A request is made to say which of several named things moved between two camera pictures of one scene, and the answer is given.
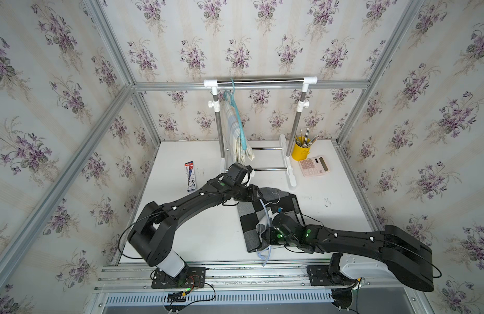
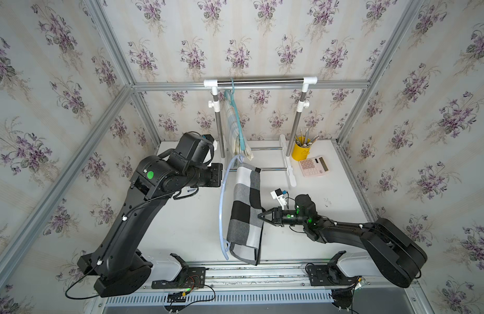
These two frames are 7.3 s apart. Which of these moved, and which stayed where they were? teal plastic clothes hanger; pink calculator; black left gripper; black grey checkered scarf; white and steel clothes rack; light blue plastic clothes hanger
Moved: black grey checkered scarf; black left gripper; light blue plastic clothes hanger
Stayed: pink calculator; white and steel clothes rack; teal plastic clothes hanger
